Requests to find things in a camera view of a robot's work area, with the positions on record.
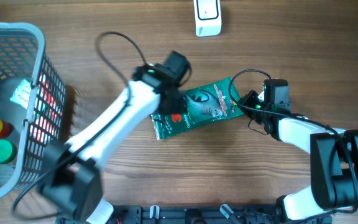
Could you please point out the green lid jar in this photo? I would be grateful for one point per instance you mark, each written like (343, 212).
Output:
(8, 151)

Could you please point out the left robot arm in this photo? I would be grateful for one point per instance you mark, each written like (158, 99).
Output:
(71, 171)

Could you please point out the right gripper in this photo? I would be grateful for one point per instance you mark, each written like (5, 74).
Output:
(248, 101)

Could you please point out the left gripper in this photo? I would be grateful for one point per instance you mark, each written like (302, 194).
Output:
(180, 104)

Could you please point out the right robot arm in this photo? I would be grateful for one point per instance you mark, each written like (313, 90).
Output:
(333, 158)

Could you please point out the white barcode scanner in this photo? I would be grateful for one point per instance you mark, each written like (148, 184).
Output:
(208, 17)

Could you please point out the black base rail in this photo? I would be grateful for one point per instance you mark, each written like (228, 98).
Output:
(258, 214)

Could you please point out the grey plastic mesh basket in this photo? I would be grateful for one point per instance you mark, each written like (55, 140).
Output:
(32, 101)

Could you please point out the white orange small packet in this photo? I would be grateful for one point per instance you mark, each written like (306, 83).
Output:
(21, 94)

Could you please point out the green 3M gloves packet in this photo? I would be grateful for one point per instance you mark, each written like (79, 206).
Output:
(205, 105)

